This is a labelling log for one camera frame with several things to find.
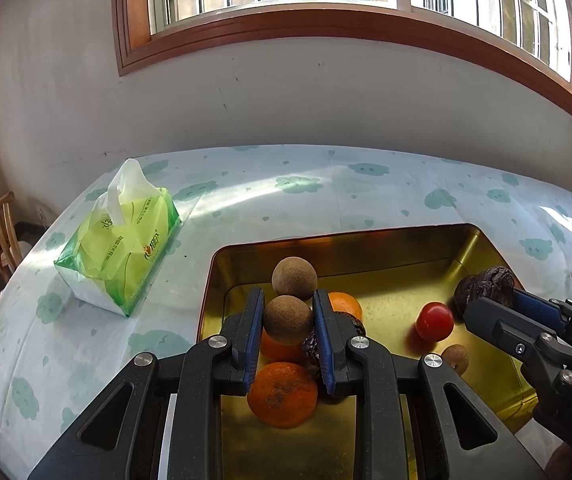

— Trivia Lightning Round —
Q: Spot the red and gold tin box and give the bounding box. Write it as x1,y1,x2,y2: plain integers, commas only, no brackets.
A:
195,223,539,480

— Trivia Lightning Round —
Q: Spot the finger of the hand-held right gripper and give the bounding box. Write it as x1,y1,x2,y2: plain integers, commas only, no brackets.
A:
462,297,564,368
512,288,572,341

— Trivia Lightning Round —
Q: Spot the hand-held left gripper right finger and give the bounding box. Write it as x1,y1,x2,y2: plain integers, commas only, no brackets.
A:
313,288,549,480

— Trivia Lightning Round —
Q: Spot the red tomato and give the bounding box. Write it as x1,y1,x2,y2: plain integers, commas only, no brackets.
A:
415,301,455,342

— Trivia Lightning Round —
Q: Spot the green tissue pack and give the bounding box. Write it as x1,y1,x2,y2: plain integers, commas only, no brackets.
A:
54,158,183,318

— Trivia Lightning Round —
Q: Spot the brown longan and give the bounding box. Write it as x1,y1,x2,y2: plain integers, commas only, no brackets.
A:
263,295,314,346
272,256,317,296
441,344,470,376

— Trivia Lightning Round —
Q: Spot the speckled orange mandarin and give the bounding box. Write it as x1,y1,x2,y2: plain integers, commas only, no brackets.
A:
247,361,319,429

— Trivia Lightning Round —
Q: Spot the brown framed barred window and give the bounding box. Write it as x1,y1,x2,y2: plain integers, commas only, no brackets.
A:
111,0,572,135

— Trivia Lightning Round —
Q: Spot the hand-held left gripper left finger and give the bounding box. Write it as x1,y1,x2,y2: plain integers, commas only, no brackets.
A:
28,287,266,480

